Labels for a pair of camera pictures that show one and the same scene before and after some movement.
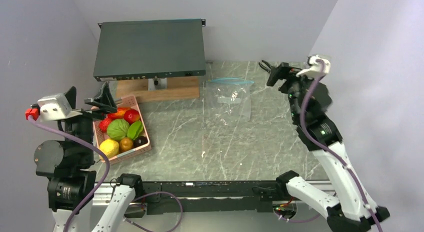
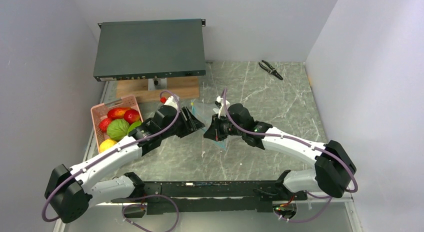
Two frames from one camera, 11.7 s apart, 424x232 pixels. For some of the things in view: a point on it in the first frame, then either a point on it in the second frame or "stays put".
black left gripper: [105, 102] -> [191, 125]
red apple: [131, 115] stays put
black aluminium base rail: [208, 196] stays put
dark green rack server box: [130, 50] stays put
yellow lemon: [109, 147] stays put
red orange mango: [119, 114] stays put
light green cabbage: [117, 129] stays put
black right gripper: [283, 71] -> [214, 131]
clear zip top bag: [228, 100] -> [204, 113]
